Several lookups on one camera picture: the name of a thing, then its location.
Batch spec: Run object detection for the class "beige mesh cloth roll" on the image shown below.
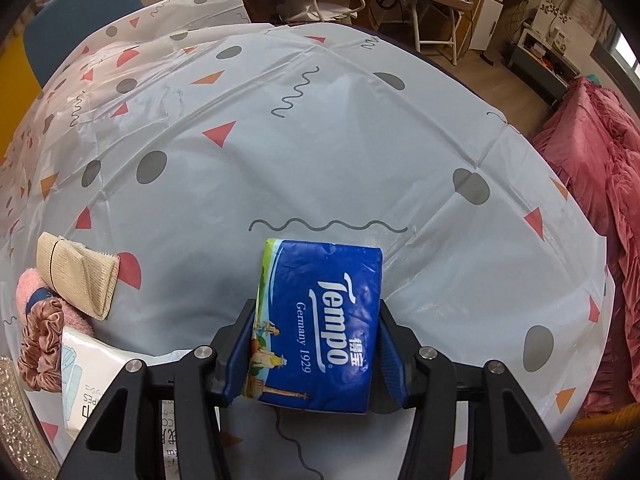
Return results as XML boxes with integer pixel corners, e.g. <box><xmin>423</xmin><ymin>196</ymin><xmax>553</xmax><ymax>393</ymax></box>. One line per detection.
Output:
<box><xmin>36</xmin><ymin>232</ymin><xmax>121</xmax><ymax>321</ymax></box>

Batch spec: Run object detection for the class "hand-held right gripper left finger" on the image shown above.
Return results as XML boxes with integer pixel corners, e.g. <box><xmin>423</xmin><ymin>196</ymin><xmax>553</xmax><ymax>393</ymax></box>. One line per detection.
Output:
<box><xmin>55</xmin><ymin>300</ymin><xmax>261</xmax><ymax>480</ymax></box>

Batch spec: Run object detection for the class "gold glittery bag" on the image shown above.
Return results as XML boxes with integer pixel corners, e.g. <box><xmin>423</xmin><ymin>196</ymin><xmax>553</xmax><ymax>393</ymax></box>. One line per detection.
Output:
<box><xmin>0</xmin><ymin>355</ymin><xmax>59</xmax><ymax>480</ymax></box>

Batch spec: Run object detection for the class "pink ruffled blanket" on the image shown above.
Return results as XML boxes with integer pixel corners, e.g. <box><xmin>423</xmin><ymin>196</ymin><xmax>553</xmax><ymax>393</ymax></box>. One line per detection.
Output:
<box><xmin>532</xmin><ymin>75</ymin><xmax>640</xmax><ymax>419</ymax></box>

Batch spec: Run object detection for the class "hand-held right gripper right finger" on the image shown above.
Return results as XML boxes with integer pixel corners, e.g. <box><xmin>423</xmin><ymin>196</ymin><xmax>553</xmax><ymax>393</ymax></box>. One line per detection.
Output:
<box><xmin>377</xmin><ymin>302</ymin><xmax>571</xmax><ymax>480</ymax></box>

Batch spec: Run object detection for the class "wicker basket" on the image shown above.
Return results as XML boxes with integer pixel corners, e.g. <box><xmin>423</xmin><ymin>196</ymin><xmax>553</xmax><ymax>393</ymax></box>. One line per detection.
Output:
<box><xmin>566</xmin><ymin>402</ymin><xmax>640</xmax><ymax>454</ymax></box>

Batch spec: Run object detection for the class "printed plastic bed sheet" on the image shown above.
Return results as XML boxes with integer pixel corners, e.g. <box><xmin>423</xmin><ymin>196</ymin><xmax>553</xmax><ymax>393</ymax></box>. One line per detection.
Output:
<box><xmin>0</xmin><ymin>0</ymin><xmax>617</xmax><ymax>480</ymax></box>

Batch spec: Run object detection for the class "white folding stool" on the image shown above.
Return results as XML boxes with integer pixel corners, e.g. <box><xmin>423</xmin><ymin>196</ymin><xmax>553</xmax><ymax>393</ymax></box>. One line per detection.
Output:
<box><xmin>385</xmin><ymin>0</ymin><xmax>476</xmax><ymax>67</ymax></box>

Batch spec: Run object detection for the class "grey low stand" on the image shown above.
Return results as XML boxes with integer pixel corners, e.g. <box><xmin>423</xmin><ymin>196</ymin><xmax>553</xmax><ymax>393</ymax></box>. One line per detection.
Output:
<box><xmin>507</xmin><ymin>25</ymin><xmax>584</xmax><ymax>107</ymax></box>

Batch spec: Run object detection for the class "white plastic basin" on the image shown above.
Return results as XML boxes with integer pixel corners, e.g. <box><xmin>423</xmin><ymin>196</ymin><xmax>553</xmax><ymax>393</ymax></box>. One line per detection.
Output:
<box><xmin>277</xmin><ymin>0</ymin><xmax>367</xmax><ymax>24</ymax></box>

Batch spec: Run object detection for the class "white wet wipes pack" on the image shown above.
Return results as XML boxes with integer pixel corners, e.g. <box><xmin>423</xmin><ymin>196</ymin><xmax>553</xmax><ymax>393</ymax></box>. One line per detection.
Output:
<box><xmin>60</xmin><ymin>325</ymin><xmax>182</xmax><ymax>480</ymax></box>

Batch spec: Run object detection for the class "blue tissue packet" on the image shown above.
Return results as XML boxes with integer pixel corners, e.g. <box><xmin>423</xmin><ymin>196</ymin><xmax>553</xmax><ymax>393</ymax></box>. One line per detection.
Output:
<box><xmin>240</xmin><ymin>238</ymin><xmax>384</xmax><ymax>416</ymax></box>

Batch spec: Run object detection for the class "pink towel with blue band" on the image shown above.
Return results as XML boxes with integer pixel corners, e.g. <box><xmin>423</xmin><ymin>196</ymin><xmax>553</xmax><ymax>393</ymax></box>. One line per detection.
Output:
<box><xmin>15</xmin><ymin>267</ymin><xmax>96</xmax><ymax>342</ymax></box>

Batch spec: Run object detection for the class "white cabinet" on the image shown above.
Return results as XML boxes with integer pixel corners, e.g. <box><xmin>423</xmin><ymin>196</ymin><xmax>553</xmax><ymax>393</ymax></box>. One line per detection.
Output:
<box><xmin>467</xmin><ymin>0</ymin><xmax>504</xmax><ymax>54</ymax></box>

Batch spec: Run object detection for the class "brown satin scrunchie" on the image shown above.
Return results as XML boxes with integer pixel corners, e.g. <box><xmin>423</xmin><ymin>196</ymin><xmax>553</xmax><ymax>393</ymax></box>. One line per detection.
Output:
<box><xmin>17</xmin><ymin>300</ymin><xmax>66</xmax><ymax>394</ymax></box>

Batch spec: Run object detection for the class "white box with leaf print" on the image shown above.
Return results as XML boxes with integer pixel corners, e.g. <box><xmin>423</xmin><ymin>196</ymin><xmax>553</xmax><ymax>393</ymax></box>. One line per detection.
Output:
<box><xmin>530</xmin><ymin>0</ymin><xmax>571</xmax><ymax>54</ymax></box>

